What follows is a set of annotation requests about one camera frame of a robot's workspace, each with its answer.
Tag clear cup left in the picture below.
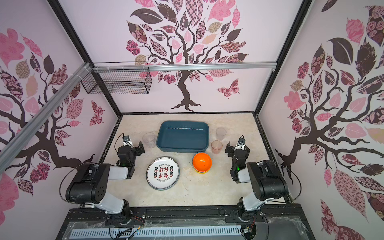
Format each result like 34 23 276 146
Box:
143 133 156 149

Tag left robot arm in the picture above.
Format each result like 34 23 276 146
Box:
62 141 145 223

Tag white vented cable duct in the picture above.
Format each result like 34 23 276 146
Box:
65 226 243 240

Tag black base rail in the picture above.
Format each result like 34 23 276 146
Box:
57 204 315 240

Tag aluminium rail back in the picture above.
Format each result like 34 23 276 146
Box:
93 62 277 72

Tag yellow plastic bowl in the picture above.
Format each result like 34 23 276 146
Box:
194 169 210 174

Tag orange plastic bowl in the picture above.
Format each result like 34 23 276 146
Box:
192 153 212 171

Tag aluminium rail left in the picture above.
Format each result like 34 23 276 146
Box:
1 63 92 173

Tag aluminium rail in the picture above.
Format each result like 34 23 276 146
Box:
93 62 277 72
1 63 92 173

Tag white plate red characters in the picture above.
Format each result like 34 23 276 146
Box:
146 157 180 191

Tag teal plastic bin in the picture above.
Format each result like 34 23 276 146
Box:
157 121 210 154

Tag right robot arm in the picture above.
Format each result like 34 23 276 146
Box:
225 140 289 222

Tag black wire basket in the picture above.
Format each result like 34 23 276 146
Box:
81 61 153 94

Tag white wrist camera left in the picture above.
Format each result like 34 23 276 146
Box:
123 136 132 146

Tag clear cup far right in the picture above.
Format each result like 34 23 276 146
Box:
216 128 227 141

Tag pinkish clear cup near right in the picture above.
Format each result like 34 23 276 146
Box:
211 140 223 154

